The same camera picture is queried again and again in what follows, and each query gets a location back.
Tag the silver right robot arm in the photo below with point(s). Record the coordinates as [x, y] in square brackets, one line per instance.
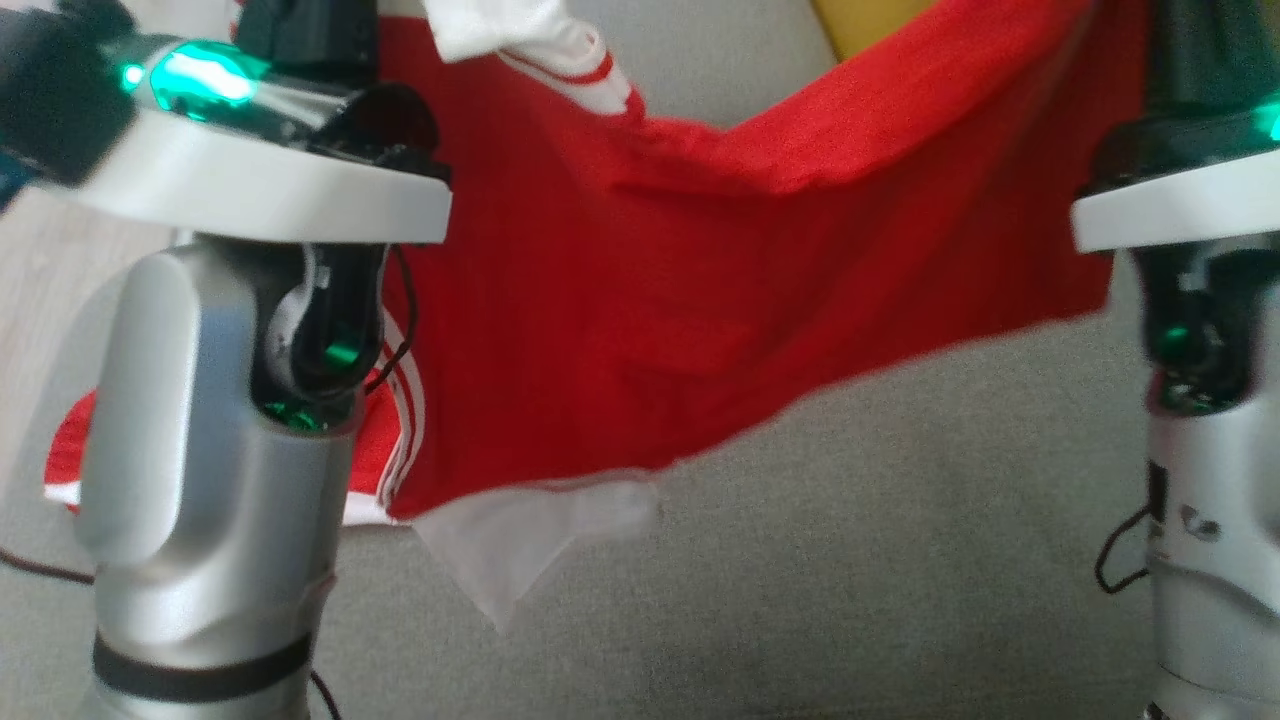
[1210, 500]

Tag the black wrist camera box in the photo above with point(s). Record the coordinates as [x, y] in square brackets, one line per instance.
[55, 100]

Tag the grey fabric sofa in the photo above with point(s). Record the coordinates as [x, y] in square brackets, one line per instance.
[900, 560]

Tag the white green right gripper body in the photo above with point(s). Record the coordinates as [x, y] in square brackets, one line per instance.
[1180, 195]

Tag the large yellow cushion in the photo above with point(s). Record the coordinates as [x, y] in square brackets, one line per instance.
[870, 25]

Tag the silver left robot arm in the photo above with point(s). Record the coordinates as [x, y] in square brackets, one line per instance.
[190, 470]

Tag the red shirt with letter print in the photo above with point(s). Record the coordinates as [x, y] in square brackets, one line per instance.
[600, 300]

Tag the white green left gripper body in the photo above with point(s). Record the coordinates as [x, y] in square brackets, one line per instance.
[270, 190]

